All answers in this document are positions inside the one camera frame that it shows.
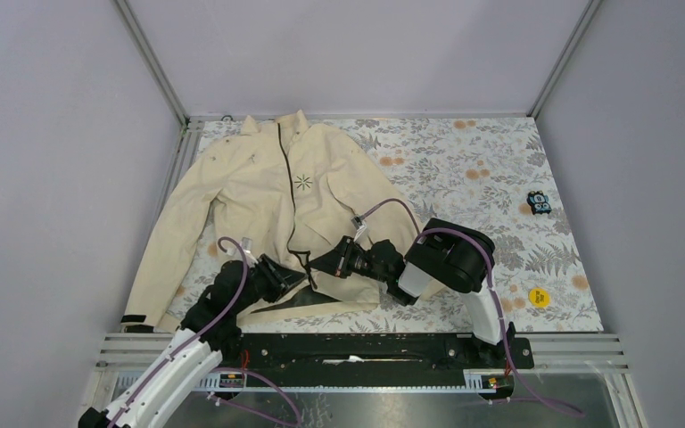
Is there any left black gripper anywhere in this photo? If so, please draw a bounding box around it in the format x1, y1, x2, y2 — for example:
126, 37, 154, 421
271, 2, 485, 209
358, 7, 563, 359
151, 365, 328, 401
233, 254, 306, 314

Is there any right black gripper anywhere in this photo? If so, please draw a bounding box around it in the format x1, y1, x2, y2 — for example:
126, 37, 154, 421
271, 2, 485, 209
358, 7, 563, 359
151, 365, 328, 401
309, 235, 392, 284

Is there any cream zip-up jacket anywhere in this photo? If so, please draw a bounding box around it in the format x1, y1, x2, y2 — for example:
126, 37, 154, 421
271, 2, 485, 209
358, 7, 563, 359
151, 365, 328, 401
122, 111, 423, 332

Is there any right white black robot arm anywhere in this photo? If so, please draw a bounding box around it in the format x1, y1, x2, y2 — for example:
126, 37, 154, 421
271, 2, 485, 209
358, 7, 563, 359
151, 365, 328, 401
309, 218, 511, 367

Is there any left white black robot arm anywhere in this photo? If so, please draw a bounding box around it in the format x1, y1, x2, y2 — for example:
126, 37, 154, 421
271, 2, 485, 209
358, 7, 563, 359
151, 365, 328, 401
78, 255, 307, 427

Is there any floral patterned table cloth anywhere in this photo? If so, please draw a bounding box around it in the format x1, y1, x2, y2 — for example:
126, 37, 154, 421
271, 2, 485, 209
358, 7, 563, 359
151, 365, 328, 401
170, 118, 604, 333

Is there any yellow round sticker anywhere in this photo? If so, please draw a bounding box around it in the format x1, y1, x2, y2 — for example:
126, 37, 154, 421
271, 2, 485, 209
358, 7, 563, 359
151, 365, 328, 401
528, 287, 551, 308

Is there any small blue black toy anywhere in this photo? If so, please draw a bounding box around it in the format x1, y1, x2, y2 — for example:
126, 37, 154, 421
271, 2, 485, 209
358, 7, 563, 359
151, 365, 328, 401
526, 191, 552, 215

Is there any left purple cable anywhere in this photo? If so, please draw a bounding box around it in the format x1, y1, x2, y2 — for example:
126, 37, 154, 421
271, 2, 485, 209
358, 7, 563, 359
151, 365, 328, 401
105, 237, 305, 428

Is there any purple cable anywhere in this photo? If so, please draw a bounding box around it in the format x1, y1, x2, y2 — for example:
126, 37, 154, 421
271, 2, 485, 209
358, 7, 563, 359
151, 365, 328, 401
351, 198, 586, 422
105, 237, 305, 428

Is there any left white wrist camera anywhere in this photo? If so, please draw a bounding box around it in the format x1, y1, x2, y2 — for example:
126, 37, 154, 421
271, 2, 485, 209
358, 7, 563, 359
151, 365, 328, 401
240, 237, 257, 263

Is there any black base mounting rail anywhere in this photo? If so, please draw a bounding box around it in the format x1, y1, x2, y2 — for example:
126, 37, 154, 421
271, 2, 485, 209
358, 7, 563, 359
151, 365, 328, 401
221, 333, 534, 388

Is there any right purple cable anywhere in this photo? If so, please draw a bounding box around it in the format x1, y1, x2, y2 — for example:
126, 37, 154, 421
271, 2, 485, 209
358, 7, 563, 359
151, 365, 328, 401
351, 198, 586, 422

